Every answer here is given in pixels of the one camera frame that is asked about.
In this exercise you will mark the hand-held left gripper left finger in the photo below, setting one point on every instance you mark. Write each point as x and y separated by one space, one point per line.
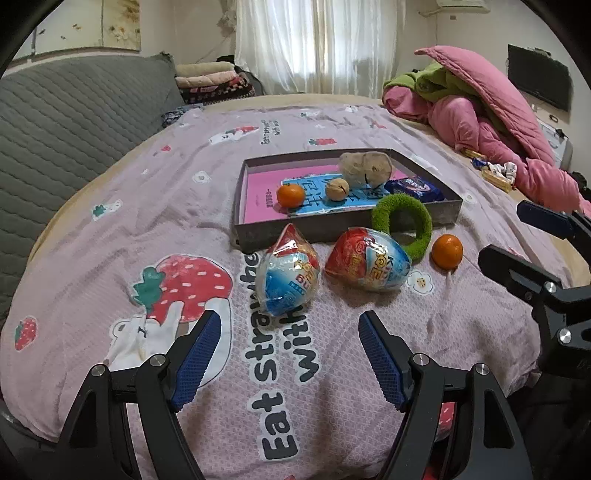
198 360

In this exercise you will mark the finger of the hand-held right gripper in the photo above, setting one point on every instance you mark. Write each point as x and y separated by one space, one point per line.
508 267
542 217

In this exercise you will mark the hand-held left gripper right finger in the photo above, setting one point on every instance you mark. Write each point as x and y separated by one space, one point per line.
383 364

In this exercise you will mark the orange mandarin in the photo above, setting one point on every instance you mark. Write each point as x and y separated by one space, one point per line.
291 194
447 251

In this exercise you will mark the toy egg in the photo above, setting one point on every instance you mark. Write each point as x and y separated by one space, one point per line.
286 277
369 263

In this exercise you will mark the blue cookie packet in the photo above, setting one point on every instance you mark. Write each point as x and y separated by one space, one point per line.
413 189

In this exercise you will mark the grey shallow cardboard box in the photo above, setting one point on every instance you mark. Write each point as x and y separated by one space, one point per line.
323 230

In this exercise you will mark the beige mesh scrunchie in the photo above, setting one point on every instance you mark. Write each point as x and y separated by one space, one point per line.
364 166

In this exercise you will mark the walnut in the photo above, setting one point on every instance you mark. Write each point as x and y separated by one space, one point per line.
337 189

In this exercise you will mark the yellow biscuit packet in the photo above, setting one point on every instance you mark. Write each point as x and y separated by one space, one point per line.
498 180

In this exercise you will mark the white patterned cloth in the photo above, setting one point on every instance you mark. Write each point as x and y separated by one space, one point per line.
505 170

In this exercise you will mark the white drawer cabinet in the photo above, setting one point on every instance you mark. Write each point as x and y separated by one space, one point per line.
556 141

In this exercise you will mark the blue candy wrapper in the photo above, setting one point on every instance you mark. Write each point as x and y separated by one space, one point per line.
479 163

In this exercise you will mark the orange snack packet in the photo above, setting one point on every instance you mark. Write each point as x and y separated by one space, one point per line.
473 153

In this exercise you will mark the black television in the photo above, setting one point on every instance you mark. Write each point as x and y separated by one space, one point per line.
538 76

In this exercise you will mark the pink quilt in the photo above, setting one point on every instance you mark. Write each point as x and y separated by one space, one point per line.
475 92

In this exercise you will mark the pink strawberry print bedsheet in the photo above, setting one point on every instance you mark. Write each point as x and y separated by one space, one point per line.
161 207

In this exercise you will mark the green blanket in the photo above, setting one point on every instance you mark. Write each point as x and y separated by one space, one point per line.
425 78

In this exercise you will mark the pink and blue book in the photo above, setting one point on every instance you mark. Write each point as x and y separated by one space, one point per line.
263 189

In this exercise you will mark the white air conditioner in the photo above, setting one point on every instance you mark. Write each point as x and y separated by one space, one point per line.
461 4

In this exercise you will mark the dark floral cloth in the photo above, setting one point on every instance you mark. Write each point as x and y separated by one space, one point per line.
178 115

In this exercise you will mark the grey quilted sofa cover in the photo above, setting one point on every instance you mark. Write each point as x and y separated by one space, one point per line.
69 124

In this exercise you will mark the stack of folded blankets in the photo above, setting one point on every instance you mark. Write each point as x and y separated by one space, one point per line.
212 83

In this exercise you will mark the white sheer curtain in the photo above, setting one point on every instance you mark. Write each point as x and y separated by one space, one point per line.
318 46

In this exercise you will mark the wall painting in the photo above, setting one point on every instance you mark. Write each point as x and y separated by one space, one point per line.
92 23

